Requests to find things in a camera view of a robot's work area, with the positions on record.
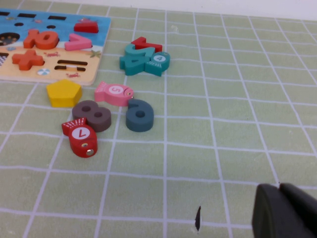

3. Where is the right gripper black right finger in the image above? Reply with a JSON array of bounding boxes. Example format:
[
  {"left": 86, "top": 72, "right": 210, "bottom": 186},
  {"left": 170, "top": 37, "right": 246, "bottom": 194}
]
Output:
[{"left": 279, "top": 182, "right": 317, "bottom": 234}]

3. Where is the teal number two piece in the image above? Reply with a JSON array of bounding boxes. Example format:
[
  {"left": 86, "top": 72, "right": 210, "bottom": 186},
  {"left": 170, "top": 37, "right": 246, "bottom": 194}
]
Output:
[{"left": 123, "top": 44, "right": 157, "bottom": 60}]

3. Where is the red trapezoid piece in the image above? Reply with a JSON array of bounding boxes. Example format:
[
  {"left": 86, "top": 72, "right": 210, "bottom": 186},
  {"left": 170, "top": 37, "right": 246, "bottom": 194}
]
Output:
[{"left": 73, "top": 20, "right": 99, "bottom": 34}]

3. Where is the red number one piece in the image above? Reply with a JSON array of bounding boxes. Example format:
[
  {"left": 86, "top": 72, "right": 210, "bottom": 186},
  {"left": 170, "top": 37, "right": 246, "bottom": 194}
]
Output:
[{"left": 130, "top": 36, "right": 163, "bottom": 53}]

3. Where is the orange number ten piece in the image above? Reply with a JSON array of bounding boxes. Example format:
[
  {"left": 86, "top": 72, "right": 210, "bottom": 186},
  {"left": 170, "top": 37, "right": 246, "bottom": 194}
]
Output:
[{"left": 23, "top": 29, "right": 59, "bottom": 50}]

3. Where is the orange plus sign piece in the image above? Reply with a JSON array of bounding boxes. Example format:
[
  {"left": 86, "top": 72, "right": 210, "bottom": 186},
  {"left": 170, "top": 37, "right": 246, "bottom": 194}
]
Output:
[{"left": 11, "top": 49, "right": 45, "bottom": 71}]

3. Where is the green grid table mat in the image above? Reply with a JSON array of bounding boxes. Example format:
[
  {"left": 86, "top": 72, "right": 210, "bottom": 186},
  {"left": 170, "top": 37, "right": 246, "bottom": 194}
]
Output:
[{"left": 0, "top": 0, "right": 317, "bottom": 238}]

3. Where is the yellow pentagon piece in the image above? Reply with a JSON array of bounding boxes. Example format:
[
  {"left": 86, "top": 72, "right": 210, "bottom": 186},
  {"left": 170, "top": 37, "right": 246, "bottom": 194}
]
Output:
[{"left": 46, "top": 79, "right": 83, "bottom": 108}]

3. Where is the red fish number seven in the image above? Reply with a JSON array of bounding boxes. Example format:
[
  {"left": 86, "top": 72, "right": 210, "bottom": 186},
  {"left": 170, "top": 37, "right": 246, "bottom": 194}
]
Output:
[{"left": 61, "top": 117, "right": 98, "bottom": 158}]

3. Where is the brown number eight piece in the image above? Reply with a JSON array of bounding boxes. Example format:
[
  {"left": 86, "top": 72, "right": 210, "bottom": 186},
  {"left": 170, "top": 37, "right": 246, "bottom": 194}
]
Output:
[{"left": 72, "top": 100, "right": 112, "bottom": 132}]

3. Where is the wooden number shape puzzle board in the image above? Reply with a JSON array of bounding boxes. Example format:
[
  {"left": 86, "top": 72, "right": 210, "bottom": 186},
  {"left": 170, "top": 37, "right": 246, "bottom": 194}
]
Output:
[{"left": 0, "top": 8, "right": 111, "bottom": 86}]

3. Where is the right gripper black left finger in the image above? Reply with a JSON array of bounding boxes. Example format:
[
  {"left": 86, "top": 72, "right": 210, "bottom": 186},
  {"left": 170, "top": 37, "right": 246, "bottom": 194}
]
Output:
[{"left": 252, "top": 183, "right": 317, "bottom": 238}]

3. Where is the blue-grey number six piece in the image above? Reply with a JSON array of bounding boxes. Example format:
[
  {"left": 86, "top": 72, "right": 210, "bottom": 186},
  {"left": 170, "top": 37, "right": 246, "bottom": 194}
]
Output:
[{"left": 125, "top": 99, "right": 155, "bottom": 132}]

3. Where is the teal number four piece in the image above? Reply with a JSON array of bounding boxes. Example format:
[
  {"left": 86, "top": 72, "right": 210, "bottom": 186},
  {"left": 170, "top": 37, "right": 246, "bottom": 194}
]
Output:
[{"left": 119, "top": 54, "right": 148, "bottom": 76}]

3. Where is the pink fish number five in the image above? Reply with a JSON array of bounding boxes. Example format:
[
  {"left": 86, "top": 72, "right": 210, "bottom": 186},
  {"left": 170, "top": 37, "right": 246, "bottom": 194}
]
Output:
[{"left": 94, "top": 81, "right": 135, "bottom": 107}]

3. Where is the pink greater-than sign piece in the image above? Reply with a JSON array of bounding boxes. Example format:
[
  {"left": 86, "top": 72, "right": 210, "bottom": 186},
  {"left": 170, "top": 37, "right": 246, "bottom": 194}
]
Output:
[{"left": 64, "top": 33, "right": 93, "bottom": 52}]

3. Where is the teal fish number four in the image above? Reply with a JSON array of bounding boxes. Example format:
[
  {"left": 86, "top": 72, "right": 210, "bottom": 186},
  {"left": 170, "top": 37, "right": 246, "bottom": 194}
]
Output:
[{"left": 145, "top": 51, "right": 171, "bottom": 77}]

